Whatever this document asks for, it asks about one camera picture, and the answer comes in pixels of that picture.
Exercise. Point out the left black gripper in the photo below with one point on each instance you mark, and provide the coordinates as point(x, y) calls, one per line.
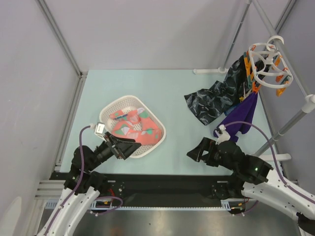
point(123, 149)

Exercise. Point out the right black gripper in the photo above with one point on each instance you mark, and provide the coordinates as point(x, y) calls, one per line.
point(206, 151)

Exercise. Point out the pink green patterned sock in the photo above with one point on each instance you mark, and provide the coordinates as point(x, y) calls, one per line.
point(145, 132)

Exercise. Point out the white round clip hanger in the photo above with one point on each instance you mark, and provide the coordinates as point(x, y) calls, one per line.
point(266, 67)

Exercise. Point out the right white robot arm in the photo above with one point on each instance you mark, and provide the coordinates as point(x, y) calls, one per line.
point(254, 178)

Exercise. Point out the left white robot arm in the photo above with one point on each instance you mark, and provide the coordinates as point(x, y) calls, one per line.
point(86, 190)

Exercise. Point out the white perforated plastic basket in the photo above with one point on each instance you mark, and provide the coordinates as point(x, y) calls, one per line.
point(126, 104)

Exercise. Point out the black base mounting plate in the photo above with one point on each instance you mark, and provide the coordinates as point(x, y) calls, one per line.
point(170, 188)

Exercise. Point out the dark patterned cloth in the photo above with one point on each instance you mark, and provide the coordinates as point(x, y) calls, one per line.
point(208, 104)

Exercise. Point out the purple cloth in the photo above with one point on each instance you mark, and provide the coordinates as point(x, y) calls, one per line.
point(243, 112)

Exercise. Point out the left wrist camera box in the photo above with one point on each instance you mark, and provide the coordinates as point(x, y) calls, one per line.
point(100, 129)

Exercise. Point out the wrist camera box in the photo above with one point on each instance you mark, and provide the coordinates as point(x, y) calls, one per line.
point(100, 129)
point(222, 134)

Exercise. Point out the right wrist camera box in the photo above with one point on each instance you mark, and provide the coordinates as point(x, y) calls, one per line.
point(222, 134)

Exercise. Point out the grey drying rack frame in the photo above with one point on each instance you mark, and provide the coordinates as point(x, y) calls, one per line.
point(309, 105)

